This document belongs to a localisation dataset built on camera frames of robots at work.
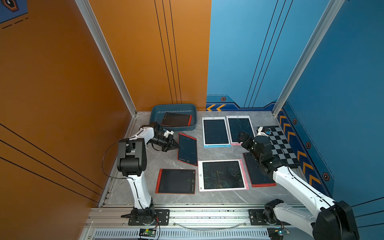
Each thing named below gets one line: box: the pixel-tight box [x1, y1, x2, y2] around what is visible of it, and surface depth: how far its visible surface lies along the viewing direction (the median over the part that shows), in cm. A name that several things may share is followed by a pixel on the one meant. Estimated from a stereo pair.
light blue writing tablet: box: [202, 116, 232, 148], surface depth 108 cm
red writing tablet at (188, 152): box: [177, 132, 198, 167], surface depth 96 cm
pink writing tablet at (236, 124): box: [226, 115, 256, 146], surface depth 114 cm
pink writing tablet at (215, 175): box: [198, 159, 250, 192], surface depth 89 cm
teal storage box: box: [149, 103, 198, 132], surface depth 118 cm
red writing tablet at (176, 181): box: [155, 168, 196, 195], surface depth 88 cm
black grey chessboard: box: [268, 126, 301, 168], surface depth 96 cm
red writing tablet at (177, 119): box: [161, 112, 193, 127], surface depth 115 cm
